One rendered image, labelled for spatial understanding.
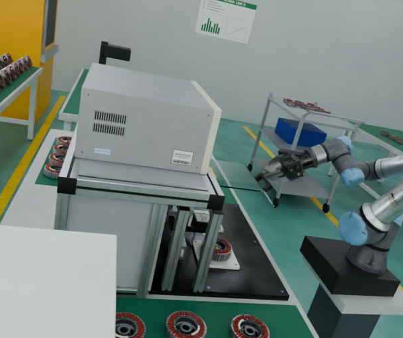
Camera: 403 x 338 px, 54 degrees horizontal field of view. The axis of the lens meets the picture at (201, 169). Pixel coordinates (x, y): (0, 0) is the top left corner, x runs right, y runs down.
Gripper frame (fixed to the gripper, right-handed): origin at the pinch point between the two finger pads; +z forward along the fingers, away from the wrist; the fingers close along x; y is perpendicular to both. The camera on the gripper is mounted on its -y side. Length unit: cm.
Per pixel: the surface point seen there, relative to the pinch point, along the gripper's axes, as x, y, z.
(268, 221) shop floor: 139, -157, -27
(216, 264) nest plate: 15.3, 22.2, 27.9
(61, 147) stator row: -15, -71, 83
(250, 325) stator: 19, 49, 24
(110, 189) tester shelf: -32, 37, 47
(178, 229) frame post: -12, 36, 35
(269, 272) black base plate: 26.4, 23.1, 11.1
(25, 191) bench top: -17, -23, 91
